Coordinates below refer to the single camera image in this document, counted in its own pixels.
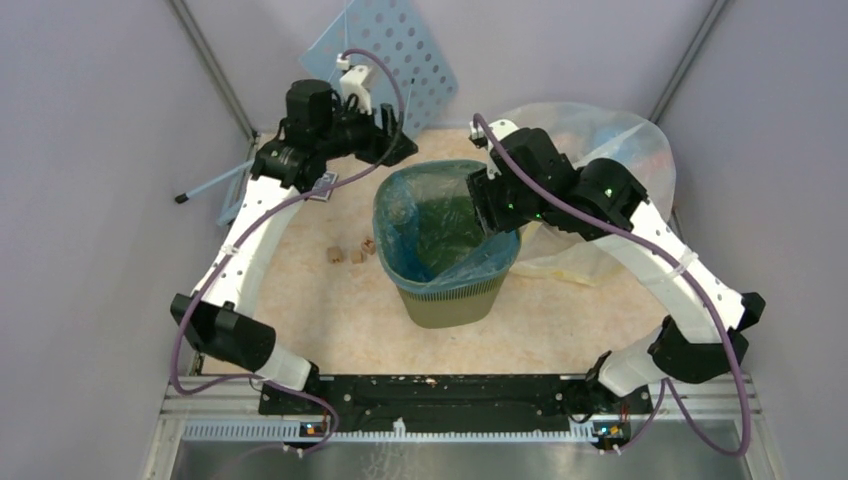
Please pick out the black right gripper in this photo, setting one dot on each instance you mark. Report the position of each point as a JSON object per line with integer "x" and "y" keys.
{"x": 489, "y": 215}

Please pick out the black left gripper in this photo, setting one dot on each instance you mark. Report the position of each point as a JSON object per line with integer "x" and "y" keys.
{"x": 387, "y": 145}

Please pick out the blue plastic trash bag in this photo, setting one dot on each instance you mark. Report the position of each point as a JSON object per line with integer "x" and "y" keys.
{"x": 427, "y": 235}

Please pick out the olive green plastic trash bin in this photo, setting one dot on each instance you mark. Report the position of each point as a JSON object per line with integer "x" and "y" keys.
{"x": 452, "y": 307}

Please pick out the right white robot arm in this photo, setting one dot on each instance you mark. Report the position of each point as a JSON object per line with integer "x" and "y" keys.
{"x": 527, "y": 179}

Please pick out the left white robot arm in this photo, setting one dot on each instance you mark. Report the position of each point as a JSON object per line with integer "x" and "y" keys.
{"x": 320, "y": 125}

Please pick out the blue playing card deck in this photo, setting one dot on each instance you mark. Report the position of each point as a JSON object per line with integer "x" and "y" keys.
{"x": 323, "y": 185}

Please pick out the light blue music stand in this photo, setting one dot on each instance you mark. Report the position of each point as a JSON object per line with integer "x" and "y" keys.
{"x": 400, "y": 36}

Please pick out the large translucent yellow plastic bag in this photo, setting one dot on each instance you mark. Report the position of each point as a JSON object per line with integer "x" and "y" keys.
{"x": 584, "y": 132}

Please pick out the wooden letter cube M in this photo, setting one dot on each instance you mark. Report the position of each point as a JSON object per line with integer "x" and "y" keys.
{"x": 368, "y": 246}

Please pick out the plain wooden cube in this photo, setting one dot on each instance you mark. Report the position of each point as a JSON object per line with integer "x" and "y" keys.
{"x": 357, "y": 256}

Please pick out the wooden letter cube H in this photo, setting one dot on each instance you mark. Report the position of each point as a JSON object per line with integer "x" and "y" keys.
{"x": 335, "y": 255}

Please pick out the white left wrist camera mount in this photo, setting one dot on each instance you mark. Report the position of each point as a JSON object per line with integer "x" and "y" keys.
{"x": 355, "y": 79}

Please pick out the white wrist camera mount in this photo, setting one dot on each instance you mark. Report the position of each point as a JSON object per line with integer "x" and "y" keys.
{"x": 355, "y": 79}
{"x": 500, "y": 129}

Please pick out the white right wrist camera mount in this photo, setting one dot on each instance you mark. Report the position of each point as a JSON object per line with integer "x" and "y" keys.
{"x": 500, "y": 129}

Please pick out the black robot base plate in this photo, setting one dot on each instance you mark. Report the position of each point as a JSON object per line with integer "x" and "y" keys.
{"x": 456, "y": 403}

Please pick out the aluminium frame rail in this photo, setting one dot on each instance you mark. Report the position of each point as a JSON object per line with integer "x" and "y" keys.
{"x": 718, "y": 395}

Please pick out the white toothed cable duct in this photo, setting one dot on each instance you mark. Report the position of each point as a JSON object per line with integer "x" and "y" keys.
{"x": 292, "y": 431}

